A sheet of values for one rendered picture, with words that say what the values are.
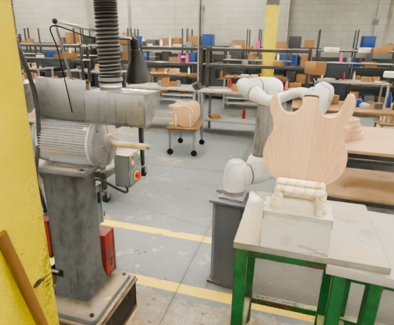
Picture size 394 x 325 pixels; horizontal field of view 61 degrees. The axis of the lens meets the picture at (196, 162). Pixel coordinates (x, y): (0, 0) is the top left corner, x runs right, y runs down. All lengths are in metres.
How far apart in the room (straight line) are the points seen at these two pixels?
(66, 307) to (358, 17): 11.76
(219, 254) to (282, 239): 1.19
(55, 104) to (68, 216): 0.61
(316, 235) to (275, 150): 0.39
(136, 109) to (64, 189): 0.65
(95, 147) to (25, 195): 0.90
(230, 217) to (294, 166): 0.97
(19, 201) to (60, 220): 1.20
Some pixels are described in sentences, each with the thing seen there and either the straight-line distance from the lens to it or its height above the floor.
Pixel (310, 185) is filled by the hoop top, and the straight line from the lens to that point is 1.46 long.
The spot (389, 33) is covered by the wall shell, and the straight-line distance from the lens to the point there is 12.75.
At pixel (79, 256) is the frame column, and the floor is 0.60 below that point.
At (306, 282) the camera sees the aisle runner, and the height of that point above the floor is 0.00.
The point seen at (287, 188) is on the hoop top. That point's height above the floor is 1.21.
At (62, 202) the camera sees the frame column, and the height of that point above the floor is 0.92.
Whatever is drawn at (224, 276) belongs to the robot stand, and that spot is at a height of 0.09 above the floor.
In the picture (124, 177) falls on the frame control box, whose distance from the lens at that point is 2.04.
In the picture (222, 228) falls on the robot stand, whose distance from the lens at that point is 2.48.
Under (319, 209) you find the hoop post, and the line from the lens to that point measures 1.41.
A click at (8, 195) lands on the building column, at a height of 1.43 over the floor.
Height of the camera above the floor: 1.74
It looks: 19 degrees down
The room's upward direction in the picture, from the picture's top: 1 degrees clockwise
